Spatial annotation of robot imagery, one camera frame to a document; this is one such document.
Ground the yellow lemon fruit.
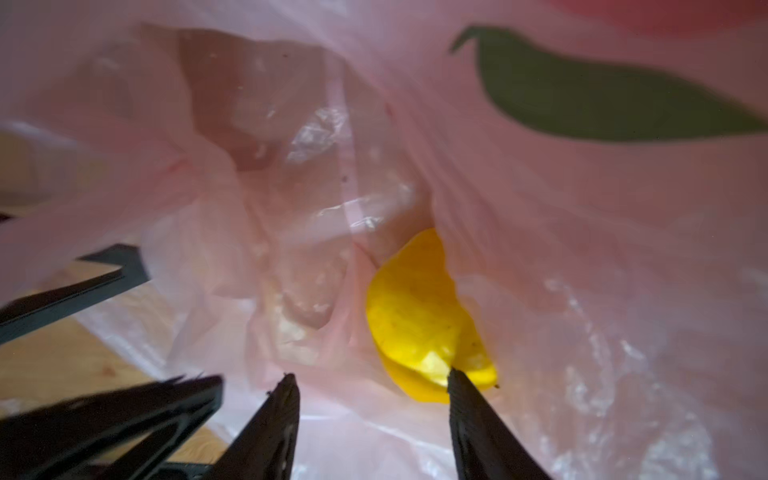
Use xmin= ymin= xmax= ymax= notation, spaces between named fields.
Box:
xmin=366 ymin=228 xmax=498 ymax=404

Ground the pink plastic bag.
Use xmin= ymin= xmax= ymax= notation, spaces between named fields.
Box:
xmin=1 ymin=1 xmax=767 ymax=479

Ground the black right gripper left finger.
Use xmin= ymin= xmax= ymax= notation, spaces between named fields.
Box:
xmin=203 ymin=374 xmax=300 ymax=480

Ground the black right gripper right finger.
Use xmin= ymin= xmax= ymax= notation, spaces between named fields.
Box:
xmin=447 ymin=369 xmax=550 ymax=480

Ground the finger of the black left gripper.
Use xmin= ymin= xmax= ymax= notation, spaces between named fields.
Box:
xmin=1 ymin=375 xmax=224 ymax=479
xmin=1 ymin=244 xmax=149 ymax=344

